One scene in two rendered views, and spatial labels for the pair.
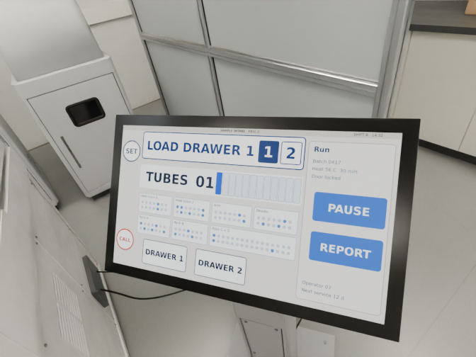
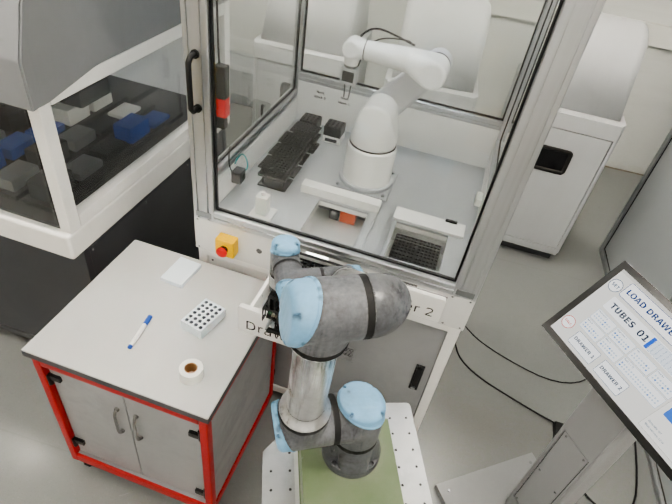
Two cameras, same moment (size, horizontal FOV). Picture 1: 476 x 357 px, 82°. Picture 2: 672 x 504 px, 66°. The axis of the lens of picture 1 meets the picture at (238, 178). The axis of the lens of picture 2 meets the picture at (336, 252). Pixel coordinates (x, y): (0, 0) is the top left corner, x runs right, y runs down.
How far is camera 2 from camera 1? 120 cm
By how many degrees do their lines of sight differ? 30
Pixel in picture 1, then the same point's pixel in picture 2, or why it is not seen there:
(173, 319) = (470, 399)
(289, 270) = (647, 409)
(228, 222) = (636, 363)
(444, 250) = not seen: outside the picture
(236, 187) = (658, 352)
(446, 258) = not seen: outside the picture
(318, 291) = (652, 430)
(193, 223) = (616, 347)
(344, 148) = not seen: outside the picture
